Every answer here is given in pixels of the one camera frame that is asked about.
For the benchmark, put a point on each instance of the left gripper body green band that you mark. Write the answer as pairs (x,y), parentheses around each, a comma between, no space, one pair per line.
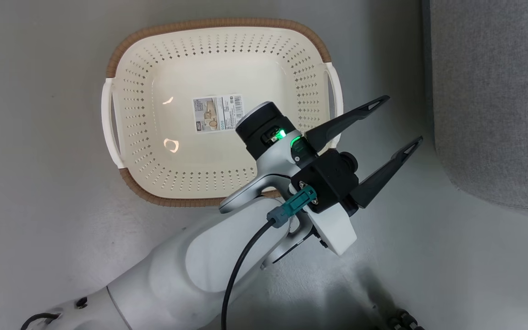
(301,146)

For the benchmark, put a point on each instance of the cream basket brown woven rim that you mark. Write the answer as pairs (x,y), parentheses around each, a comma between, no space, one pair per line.
(190,169)

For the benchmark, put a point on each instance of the white left camera mount bracket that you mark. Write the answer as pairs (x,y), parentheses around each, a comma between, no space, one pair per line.
(335,229)

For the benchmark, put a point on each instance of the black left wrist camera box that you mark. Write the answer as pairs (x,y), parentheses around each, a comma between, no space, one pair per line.
(328,178)

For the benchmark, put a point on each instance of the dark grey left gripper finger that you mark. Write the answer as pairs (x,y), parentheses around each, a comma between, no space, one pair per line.
(337,126)
(378,178)

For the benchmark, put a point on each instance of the grey fabric sofa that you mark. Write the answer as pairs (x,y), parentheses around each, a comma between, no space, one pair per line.
(497,91)

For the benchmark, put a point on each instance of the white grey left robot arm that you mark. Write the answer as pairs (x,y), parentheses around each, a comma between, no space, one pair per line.
(177,275)

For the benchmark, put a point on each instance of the paper product label sticker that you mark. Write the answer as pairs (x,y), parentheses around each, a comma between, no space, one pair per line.
(213,114)

